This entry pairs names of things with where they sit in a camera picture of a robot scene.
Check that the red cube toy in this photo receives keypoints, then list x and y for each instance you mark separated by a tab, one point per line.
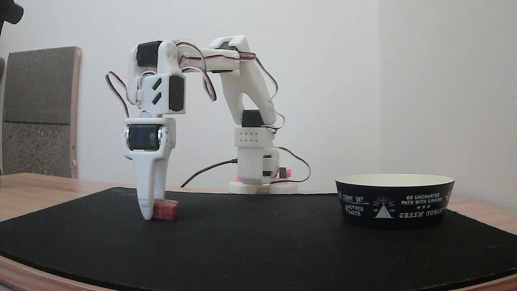
166	210

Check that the dark blue printed bowl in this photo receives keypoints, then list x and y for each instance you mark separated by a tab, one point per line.
394	206

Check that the black felt mat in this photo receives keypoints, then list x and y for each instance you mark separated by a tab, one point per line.
258	246

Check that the black camera device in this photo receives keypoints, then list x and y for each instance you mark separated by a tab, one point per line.
10	12

